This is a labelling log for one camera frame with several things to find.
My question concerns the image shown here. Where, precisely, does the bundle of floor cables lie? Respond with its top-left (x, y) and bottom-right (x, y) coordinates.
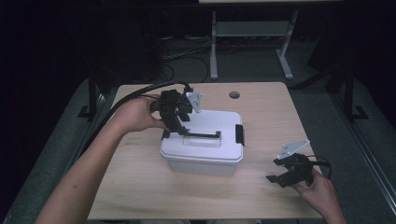
top-left (160, 35), bottom-right (213, 83)

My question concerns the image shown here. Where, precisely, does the left hand-held gripper black cable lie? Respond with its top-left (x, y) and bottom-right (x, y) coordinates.
top-left (82, 81), bottom-right (194, 150)

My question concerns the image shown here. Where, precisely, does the person's right hand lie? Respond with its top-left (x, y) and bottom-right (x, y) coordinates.
top-left (292, 169), bottom-right (339, 216)

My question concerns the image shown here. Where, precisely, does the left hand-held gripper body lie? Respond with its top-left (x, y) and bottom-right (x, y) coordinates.
top-left (150, 89), bottom-right (204, 124)

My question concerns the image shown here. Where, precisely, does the white plastic storage box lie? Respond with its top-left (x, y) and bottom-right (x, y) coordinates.
top-left (164, 154), bottom-right (243, 177)

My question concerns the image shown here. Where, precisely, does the grey metal-legged desk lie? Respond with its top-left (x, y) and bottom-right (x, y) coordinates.
top-left (198, 0), bottom-right (345, 81)

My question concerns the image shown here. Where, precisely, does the black metal post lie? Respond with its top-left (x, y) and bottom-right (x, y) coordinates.
top-left (343, 66), bottom-right (370, 122)
top-left (78, 66), bottom-right (99, 120)

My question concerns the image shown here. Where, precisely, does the hand-held gripper black cable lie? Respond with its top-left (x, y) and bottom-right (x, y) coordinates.
top-left (82, 81), bottom-right (194, 150)
top-left (307, 154), bottom-right (332, 180)

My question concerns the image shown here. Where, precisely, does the right hand-held gripper black cable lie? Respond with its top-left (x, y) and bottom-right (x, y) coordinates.
top-left (307, 154), bottom-right (332, 180)

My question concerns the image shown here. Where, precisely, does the white lid with black handle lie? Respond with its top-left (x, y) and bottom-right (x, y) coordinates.
top-left (160, 109), bottom-right (246, 163)

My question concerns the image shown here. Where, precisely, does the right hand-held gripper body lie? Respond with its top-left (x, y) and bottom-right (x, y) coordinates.
top-left (276, 139), bottom-right (315, 189)

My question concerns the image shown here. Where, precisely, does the person's left hand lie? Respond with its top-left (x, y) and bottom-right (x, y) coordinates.
top-left (113, 94), bottom-right (169, 135)

